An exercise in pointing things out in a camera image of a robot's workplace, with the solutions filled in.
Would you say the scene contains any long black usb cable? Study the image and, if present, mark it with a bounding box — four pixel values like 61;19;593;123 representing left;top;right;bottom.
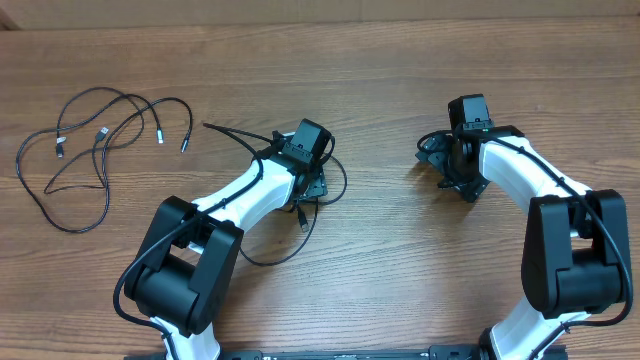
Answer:
238;154;349;268

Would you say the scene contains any short black usb cable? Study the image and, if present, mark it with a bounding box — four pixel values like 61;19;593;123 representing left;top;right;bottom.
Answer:
43;86;146;196

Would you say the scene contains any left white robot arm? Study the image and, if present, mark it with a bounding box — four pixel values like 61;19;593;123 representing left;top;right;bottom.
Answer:
113;119;335;359

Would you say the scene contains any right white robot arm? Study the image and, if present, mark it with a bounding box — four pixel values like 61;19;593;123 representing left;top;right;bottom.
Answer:
416;94;634;359

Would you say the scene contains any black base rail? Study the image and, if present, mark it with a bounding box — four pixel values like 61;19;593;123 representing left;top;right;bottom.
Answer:
124;343;569;360

